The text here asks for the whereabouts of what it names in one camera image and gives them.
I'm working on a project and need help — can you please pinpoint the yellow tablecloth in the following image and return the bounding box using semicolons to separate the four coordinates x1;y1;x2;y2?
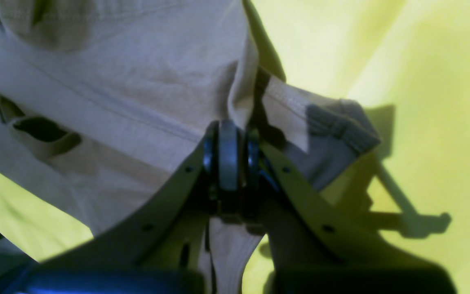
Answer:
0;0;470;294

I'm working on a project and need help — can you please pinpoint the brown T-shirt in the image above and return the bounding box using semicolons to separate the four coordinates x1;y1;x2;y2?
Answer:
0;0;381;294

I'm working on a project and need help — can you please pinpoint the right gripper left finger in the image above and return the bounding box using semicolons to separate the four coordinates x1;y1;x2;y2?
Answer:
0;120;240;294

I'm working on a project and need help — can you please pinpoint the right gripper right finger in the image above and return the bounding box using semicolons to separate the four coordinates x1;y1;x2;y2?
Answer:
245;128;457;294

